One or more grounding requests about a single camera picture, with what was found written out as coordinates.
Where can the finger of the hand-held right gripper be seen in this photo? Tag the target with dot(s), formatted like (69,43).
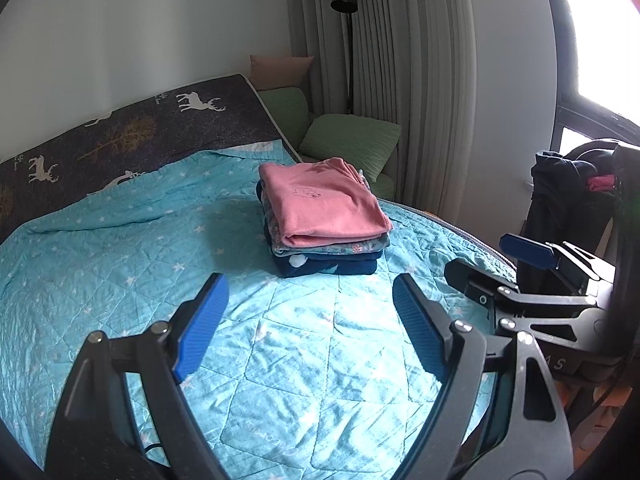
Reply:
(527,252)
(475,277)

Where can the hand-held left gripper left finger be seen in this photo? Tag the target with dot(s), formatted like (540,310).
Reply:
(200,330)

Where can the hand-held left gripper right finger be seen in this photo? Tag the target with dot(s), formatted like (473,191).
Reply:
(420,332)

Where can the pink sweater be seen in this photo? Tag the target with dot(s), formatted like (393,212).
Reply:
(325,200)

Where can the dark jacket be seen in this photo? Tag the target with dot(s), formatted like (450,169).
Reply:
(555,195)

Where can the small pink cloth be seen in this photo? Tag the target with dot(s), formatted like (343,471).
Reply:
(600,183)

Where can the folded floral garment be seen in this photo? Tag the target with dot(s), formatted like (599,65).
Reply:
(350,247)

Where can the black chair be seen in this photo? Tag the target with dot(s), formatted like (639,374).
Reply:
(627,200)

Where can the folded navy dotted garment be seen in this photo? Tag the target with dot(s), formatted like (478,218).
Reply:
(325,265)

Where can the turquoise star quilt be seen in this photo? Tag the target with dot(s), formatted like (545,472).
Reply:
(125,240)

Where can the large green pillow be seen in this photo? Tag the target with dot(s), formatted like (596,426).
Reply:
(352,142)

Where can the dark deer-print bed sheet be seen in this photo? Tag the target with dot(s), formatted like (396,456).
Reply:
(150,125)

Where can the small green pillow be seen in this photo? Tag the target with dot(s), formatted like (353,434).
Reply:
(285,117)

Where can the grey curtain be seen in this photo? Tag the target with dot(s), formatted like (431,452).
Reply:
(400,60)

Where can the window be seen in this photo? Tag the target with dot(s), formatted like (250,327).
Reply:
(605,35)

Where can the pink pillow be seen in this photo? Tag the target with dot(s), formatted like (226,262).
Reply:
(280,72)

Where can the black floor lamp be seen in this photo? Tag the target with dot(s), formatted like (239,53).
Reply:
(345,0)

